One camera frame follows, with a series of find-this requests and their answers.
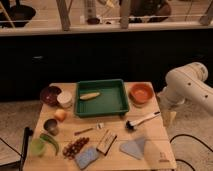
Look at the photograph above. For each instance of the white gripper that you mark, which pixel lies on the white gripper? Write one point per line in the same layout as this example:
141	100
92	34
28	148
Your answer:
168	114

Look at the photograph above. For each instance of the grey blue towel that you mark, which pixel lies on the grey blue towel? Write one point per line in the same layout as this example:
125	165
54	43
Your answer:
134	148

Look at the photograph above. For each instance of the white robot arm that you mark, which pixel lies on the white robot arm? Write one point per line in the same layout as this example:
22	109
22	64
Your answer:
185	83

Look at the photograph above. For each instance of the green plastic tray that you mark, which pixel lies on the green plastic tray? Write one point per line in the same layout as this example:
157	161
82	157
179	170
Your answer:
112	99

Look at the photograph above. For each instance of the orange bowl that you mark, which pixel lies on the orange bowl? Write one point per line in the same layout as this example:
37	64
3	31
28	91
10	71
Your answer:
140	93

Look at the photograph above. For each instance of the wooden block eraser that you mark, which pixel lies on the wooden block eraser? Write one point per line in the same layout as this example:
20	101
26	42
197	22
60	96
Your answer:
106	142

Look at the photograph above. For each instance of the yellow corn cob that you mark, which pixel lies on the yellow corn cob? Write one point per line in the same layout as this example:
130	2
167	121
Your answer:
89	96

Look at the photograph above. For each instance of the blue sponge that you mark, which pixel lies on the blue sponge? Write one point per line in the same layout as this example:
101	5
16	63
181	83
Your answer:
86	157

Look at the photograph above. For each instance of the white cup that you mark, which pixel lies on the white cup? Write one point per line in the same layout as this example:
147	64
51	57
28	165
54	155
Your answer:
65	99

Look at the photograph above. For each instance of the bunch of dark grapes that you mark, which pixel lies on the bunch of dark grapes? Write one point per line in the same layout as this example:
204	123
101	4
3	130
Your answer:
72	149

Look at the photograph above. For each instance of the small metal cup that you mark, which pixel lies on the small metal cup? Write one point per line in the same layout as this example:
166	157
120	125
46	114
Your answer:
51	126

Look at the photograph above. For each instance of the dark red bowl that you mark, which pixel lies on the dark red bowl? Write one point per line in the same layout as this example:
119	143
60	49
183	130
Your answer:
48	95

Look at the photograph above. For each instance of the green chili pepper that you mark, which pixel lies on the green chili pepper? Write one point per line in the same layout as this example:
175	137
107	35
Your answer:
50	140

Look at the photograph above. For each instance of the green plastic cup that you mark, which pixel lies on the green plastic cup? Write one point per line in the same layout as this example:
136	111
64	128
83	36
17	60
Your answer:
37	147

